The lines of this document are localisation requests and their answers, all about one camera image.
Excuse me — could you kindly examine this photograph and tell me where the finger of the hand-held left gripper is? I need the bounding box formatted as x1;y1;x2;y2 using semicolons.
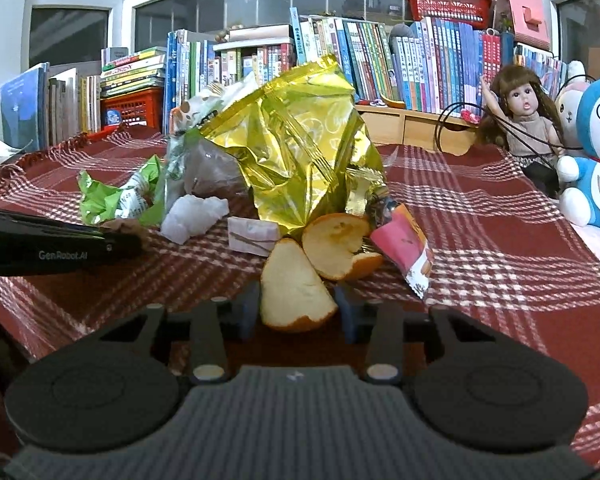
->
99;231;144;264

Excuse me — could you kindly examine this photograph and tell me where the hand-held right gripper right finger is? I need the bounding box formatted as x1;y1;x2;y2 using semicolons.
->
332;286;505;384

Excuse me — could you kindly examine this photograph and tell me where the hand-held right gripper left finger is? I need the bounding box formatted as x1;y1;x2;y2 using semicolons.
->
100;280;262;385

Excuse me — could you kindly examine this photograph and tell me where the brown scrap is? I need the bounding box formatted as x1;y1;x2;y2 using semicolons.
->
102;218;148;241

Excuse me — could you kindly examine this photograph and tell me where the wedge-shaped orange peel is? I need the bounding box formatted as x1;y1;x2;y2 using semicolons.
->
259;237;339;333

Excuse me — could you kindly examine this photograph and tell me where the gold foil snack bag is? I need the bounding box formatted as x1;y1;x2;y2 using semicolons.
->
200;55;388;241

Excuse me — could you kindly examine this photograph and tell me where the green crumpled wrapper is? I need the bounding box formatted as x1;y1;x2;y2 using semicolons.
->
77;155;168;226

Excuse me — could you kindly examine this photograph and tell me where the white crumpled tissue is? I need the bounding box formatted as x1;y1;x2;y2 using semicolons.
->
160;194;230;245

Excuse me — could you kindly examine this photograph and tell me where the small purple white wrapper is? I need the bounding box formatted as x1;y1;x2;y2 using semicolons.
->
227;216;282;257

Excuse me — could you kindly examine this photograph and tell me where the curled orange peel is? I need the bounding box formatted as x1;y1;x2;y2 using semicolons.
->
301;212;385;281

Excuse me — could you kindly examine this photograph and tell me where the pink snack packet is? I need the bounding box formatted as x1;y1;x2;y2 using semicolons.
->
369;204;436;301

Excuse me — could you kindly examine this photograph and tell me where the clear plastic bag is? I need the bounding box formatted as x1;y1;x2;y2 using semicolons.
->
165;130;253;211

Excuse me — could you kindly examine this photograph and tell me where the row of upright books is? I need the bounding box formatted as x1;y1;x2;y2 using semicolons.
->
512;42;568;91
165;30;296;136
0;62;103;153
290;7;516;113

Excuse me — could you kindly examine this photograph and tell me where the red plastic crate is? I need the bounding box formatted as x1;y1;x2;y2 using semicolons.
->
101;87;165;131

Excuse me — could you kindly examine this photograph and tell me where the white brown spotted wrapper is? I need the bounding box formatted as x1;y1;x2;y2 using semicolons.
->
172;85;226;136

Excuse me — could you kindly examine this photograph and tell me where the red plaid blanket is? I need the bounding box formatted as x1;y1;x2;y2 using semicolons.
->
0;125;600;466

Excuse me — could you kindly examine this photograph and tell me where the stack of flat books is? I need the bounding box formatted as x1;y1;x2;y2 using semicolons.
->
100;47;167;97

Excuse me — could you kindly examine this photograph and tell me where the wooden shelf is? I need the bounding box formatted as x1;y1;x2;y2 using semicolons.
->
355;102;481;156

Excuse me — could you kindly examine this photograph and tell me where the brown-haired doll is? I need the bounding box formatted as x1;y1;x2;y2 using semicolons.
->
477;65;568;198

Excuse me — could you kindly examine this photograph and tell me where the white bunny plush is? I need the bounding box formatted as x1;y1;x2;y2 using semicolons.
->
552;60;593;131

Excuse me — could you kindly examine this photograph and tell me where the blue cat plush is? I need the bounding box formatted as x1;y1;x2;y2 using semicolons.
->
557;77;600;237

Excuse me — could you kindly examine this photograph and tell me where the red plastic basket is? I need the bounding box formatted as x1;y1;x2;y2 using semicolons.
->
405;0;493;30

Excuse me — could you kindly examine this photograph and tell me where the pink box lid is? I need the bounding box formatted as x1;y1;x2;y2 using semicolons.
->
495;0;551;51

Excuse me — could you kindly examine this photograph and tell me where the black cable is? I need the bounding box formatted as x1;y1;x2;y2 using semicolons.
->
437;75;596;171

